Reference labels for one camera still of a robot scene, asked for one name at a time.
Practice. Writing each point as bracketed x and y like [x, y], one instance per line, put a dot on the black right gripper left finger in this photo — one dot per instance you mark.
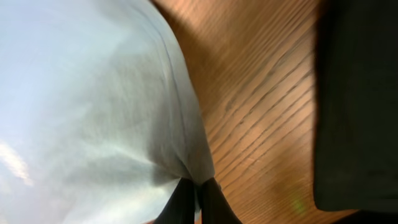
[180, 209]

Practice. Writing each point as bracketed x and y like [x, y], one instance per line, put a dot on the light blue t-shirt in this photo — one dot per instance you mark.
[99, 119]

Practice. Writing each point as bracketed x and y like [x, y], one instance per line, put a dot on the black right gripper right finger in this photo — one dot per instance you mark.
[214, 207]

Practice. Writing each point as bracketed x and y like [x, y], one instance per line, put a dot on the black t-shirt pile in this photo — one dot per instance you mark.
[355, 141]

